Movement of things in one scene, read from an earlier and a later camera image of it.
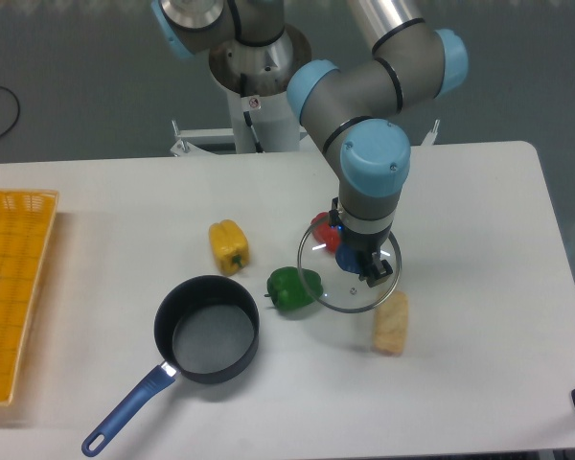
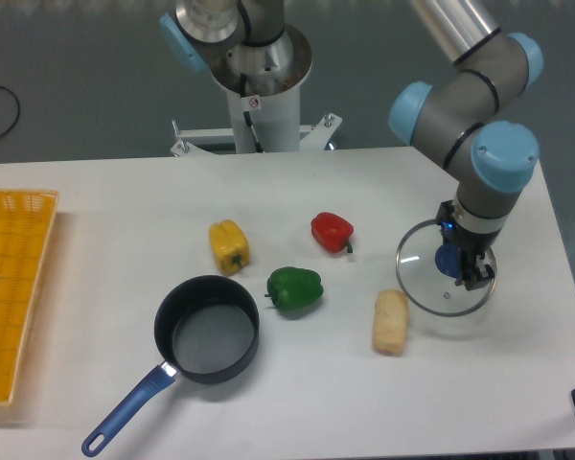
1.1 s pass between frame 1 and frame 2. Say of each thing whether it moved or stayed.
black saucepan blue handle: stayed
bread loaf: stayed
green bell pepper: stayed
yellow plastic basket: stayed
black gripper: moved
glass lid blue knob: moved
